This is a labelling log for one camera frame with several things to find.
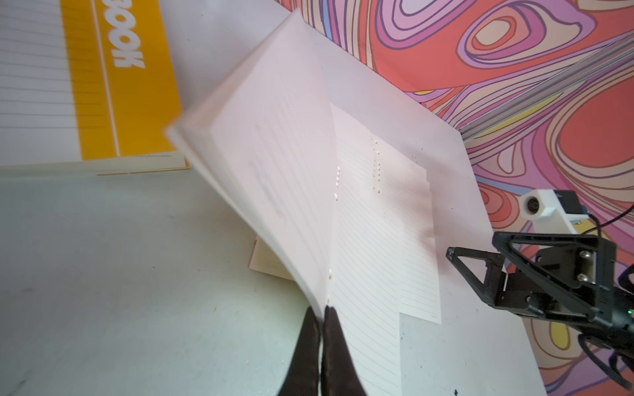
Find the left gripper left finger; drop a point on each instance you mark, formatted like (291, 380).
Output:
(303, 375)

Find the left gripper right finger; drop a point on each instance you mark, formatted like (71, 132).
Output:
(338, 375)

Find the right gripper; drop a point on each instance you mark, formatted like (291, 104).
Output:
(559, 277)

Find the green cover notebook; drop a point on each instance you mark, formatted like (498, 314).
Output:
(348, 216)

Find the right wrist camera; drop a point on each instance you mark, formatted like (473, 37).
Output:
(553, 211)

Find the aluminium frame rail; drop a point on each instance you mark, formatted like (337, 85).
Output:
(616, 52)

